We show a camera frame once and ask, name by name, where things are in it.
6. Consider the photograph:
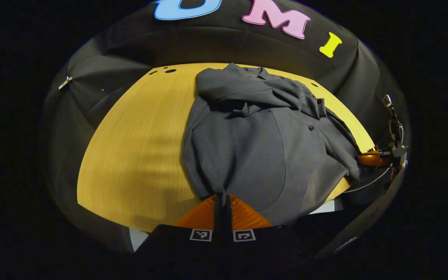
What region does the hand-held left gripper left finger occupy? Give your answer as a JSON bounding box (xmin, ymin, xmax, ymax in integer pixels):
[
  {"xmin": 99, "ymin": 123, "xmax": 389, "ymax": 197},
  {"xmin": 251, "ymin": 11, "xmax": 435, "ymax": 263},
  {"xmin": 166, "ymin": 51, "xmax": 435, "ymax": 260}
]
[{"xmin": 135, "ymin": 194, "xmax": 224, "ymax": 265}]

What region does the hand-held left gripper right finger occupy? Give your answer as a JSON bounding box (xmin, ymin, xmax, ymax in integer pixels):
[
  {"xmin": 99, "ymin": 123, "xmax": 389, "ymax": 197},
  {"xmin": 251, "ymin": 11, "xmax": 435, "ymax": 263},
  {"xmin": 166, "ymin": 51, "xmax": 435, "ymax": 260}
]
[{"xmin": 224, "ymin": 194, "xmax": 310, "ymax": 265}]

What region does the grey collared shirt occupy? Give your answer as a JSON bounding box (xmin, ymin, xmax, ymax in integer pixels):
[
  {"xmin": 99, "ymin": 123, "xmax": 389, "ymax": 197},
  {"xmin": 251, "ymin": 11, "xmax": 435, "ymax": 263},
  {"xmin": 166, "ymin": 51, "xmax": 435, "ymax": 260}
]
[{"xmin": 182, "ymin": 63, "xmax": 364, "ymax": 226}]

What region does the black backdrop cloth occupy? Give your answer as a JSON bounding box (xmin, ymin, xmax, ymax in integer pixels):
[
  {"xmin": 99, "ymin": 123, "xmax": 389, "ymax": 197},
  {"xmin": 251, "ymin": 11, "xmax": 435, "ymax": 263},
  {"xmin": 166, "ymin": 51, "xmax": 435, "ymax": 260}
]
[{"xmin": 43, "ymin": 0, "xmax": 409, "ymax": 253}]

